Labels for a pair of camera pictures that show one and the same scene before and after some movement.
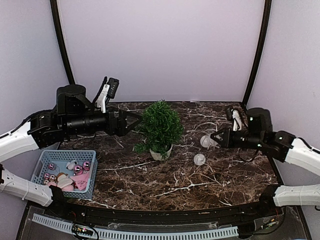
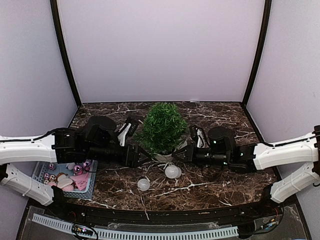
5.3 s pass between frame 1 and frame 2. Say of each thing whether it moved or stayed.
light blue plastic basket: stayed
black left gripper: moved
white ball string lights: moved
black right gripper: moved
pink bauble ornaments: stayed
